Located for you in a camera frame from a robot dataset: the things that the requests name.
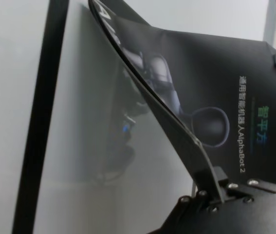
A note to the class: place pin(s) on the black tape strip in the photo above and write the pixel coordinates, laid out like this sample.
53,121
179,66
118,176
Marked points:
45,109

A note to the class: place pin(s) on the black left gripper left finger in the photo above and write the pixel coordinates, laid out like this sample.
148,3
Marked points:
206,178

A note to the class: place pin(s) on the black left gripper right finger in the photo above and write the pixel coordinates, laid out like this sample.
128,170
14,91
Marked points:
221,176

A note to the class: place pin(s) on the black robot print poster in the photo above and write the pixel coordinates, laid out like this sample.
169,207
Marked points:
201,85

